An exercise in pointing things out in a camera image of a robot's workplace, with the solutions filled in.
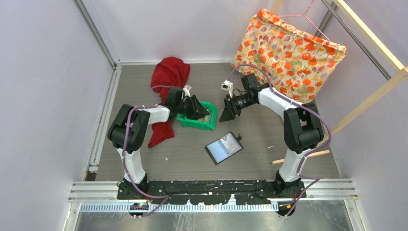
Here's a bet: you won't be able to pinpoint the green plastic bin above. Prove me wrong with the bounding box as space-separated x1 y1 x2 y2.
177 101 218 130

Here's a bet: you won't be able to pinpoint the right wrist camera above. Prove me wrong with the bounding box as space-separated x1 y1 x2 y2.
221 79 234 98

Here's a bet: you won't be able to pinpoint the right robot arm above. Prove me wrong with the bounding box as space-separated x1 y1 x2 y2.
219 74 323 198

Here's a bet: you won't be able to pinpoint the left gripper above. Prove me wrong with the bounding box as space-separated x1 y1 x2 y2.
176 95 209 120

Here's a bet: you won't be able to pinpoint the black card holder wallet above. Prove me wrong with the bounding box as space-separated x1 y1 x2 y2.
204 132 243 165

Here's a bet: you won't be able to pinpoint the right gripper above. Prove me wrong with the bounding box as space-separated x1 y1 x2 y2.
220 93 255 123

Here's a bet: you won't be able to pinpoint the floral fabric bag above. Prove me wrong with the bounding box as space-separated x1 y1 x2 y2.
231 9 346 103

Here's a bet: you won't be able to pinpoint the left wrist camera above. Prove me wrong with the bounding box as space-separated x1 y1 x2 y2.
182 85 192 98

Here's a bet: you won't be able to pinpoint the red cloth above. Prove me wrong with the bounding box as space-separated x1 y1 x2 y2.
148 56 191 148

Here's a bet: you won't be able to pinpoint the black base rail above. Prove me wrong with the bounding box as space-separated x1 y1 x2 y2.
116 180 306 205

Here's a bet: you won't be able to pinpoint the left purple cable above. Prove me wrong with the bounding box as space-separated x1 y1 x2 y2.
122 85 174 218

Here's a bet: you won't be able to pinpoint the pink wire hanger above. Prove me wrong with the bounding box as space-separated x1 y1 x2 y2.
274 0 331 44

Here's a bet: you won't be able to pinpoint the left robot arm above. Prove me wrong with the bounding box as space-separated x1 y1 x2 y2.
107 86 210 199

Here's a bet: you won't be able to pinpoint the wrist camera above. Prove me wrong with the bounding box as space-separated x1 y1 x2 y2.
221 79 234 98
182 85 192 98

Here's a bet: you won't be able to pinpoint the wooden frame rack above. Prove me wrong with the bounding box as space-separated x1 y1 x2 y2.
268 0 408 165

